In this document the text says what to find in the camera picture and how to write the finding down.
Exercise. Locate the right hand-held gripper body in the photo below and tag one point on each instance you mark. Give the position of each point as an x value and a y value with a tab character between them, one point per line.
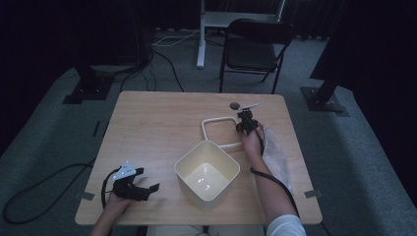
248	125

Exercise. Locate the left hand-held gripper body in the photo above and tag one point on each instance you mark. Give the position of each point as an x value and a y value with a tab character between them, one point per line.
128	190

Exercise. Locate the clear plastic bag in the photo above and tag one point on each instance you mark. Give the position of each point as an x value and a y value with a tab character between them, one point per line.
277	157

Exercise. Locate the cream plastic trash bin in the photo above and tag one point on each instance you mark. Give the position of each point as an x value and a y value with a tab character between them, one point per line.
206	183

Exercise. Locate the person's left hand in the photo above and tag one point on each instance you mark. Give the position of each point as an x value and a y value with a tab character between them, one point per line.
116	205

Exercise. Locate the person's right hand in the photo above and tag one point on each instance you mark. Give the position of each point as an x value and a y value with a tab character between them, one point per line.
252	146

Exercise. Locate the grey tape piece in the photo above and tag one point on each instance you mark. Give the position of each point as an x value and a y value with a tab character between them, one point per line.
313	194
87	196

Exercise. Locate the black floor tape strip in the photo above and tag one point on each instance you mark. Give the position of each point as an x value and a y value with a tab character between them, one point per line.
106	128
96	129

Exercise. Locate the black folding chair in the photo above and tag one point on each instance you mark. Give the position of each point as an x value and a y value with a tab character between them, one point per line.
250	54

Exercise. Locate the person's white sleeve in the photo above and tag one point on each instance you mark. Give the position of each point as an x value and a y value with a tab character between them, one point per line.
285	227

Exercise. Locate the black stand with base plate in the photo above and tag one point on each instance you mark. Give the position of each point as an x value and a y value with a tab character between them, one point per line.
88	90
321	100

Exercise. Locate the white desk frame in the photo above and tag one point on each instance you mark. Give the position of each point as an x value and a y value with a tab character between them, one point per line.
201	49

